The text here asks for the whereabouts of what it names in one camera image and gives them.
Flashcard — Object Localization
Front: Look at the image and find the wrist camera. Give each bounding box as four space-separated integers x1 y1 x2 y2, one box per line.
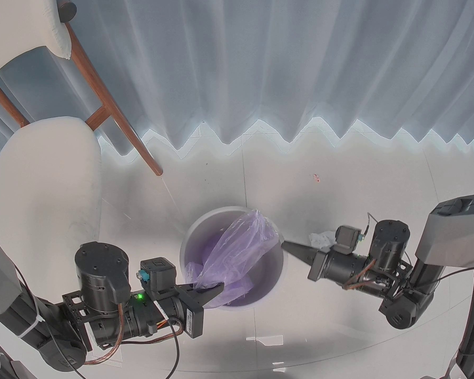
335 225 371 255
136 258 177 300

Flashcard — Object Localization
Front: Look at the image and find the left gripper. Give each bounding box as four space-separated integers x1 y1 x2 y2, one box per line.
126 283 225 338

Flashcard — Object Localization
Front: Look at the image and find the pale blue curtain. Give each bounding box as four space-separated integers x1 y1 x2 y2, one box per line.
0 0 474 169

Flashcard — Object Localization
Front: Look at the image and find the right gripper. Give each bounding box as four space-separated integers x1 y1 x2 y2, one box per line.
307 248 371 289

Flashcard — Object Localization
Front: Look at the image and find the purple plastic bag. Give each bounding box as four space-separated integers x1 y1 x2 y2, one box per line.
184 210 280 308

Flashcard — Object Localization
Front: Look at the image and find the white trash bin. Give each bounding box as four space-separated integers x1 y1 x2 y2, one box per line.
180 206 285 312

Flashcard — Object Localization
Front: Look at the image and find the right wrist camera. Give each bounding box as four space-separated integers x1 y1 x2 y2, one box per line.
335 225 371 255

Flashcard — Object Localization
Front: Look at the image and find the white wooden-legged chair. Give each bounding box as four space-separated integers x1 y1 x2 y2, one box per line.
0 0 163 283

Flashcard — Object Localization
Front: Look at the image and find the crumpled white paper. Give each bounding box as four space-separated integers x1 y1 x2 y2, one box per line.
309 231 338 252

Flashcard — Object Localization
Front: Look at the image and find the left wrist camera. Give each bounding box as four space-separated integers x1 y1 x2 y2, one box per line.
136 258 177 300

